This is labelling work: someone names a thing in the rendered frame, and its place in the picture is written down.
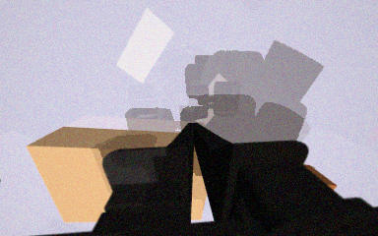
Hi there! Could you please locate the tan square block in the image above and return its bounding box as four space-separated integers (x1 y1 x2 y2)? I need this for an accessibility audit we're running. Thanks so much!
26 127 207 223

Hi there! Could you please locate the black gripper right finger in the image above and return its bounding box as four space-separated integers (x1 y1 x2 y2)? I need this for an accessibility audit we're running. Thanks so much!
193 123 309 221

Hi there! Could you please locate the orange square block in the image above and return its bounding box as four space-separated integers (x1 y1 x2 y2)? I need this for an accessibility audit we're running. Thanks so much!
304 164 338 190

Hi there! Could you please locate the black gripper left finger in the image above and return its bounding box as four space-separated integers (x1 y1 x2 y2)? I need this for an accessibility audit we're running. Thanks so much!
102 123 194 223

